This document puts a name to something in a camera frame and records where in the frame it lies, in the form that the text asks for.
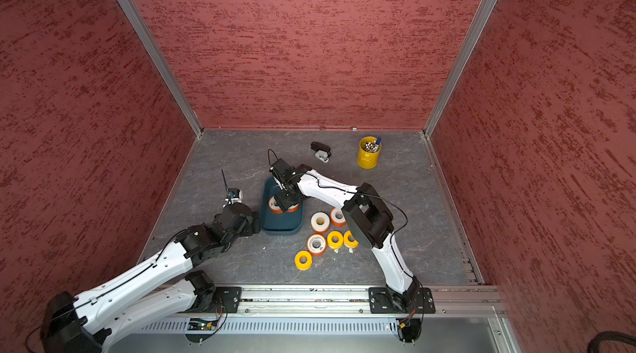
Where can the aluminium front rail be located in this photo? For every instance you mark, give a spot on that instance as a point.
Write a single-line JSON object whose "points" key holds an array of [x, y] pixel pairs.
{"points": [[330, 301]]}

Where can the black white stapler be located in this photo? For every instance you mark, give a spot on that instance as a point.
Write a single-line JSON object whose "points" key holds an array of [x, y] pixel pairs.
{"points": [[322, 151]]}

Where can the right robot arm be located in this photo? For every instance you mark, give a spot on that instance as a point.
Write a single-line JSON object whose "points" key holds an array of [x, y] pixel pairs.
{"points": [[366, 214]]}

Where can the yellow pen cup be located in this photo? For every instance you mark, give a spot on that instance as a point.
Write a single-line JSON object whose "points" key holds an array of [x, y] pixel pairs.
{"points": [[369, 150]]}

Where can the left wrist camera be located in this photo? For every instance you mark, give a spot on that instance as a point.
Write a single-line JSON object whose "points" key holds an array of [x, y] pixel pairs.
{"points": [[233, 195]]}

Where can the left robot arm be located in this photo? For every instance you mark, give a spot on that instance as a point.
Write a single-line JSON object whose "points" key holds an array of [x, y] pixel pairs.
{"points": [[166, 283]]}

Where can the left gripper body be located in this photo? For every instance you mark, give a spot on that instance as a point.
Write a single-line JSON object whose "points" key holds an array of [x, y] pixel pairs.
{"points": [[252, 226]]}

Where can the orange sealing tape roll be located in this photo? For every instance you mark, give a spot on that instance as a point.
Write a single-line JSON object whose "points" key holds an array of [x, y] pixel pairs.
{"points": [[337, 218], [316, 245], [320, 222], [274, 207], [294, 208]]}

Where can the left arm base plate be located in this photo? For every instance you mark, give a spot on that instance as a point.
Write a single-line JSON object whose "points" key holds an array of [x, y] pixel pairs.
{"points": [[226, 300]]}

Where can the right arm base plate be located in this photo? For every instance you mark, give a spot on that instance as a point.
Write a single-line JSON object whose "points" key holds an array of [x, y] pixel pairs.
{"points": [[383, 300]]}

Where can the yellow tape roll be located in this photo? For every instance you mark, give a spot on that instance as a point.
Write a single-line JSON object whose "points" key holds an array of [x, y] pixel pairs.
{"points": [[335, 240], [303, 260], [349, 241]]}

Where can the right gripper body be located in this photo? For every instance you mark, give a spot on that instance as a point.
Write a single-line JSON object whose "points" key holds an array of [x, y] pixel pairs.
{"points": [[287, 198]]}

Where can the teal storage box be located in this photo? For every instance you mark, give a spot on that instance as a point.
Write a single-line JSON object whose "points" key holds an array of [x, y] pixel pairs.
{"points": [[286, 223]]}

